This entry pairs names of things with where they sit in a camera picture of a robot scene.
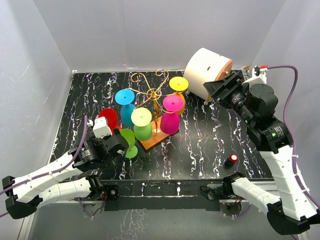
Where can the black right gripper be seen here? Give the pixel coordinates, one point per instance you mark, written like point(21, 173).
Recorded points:
point(233, 85)

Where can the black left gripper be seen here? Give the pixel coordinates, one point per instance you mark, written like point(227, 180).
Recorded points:
point(98, 140)

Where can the green plastic wine glass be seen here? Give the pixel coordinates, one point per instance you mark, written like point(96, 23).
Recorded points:
point(129, 136)
point(141, 118)

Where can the orange plastic wine glass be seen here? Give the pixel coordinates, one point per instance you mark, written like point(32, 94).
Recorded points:
point(179, 84)

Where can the blue plastic wine glass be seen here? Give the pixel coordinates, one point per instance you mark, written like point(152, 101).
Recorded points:
point(125, 97)

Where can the magenta plastic wine glass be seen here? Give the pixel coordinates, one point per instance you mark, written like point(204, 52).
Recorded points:
point(170, 121)

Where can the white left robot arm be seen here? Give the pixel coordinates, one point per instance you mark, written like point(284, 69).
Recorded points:
point(49, 184)

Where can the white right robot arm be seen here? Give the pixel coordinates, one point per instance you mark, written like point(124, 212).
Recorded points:
point(291, 212)

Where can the red plastic wine glass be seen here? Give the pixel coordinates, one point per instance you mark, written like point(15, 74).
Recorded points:
point(112, 118)

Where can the white cylindrical container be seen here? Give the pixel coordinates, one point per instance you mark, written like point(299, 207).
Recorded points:
point(206, 66)

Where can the red push button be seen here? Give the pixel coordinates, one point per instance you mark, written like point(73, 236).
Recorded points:
point(231, 160)

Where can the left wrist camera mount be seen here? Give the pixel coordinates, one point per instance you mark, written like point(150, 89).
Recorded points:
point(100, 127)

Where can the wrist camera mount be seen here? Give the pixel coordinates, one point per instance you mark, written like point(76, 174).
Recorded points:
point(258, 76)
point(100, 127)

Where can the gold wire wine glass rack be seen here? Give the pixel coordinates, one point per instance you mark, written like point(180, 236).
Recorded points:
point(154, 103)

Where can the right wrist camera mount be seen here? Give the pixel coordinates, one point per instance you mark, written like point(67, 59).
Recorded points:
point(258, 76)

